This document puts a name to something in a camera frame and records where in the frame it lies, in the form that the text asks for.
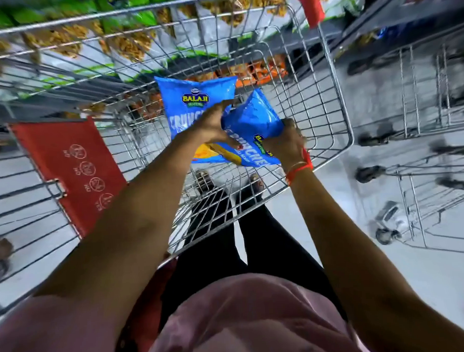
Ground red cart seat flap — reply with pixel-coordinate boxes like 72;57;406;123
9;116;131;241

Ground pink shirt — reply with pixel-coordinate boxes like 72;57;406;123
0;268;373;352

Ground blue snack packet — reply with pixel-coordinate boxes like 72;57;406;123
154;73;243;169
206;87;286;169

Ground red cart handle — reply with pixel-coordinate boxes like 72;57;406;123
108;258;182;352

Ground empty metal shopping cart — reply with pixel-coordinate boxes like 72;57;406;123
344;22;464;148
353;142;464;260

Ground person's left forearm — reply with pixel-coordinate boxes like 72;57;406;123
27;129;207;307

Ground person's left hand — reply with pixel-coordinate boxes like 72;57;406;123
176;99;242;154

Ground row of green white packets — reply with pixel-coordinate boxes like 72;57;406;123
0;0;371;104

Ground person's right forearm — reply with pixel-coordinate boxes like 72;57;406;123
288;162;464;352

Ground dark shoe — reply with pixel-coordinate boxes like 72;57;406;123
194;169;217;195
246;172;266;195

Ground dark store shelf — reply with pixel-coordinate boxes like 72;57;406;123
325;0;464;63

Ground red cart corner guard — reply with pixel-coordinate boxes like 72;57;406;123
286;0;327;30

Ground red thread bracelet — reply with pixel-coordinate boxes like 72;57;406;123
284;148;315;187

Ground black trousers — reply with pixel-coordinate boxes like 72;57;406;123
154;181;349;331

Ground metal wire shopping cart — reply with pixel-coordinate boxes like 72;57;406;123
0;0;361;323

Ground person's right hand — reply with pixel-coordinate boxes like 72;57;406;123
260;117;308;174

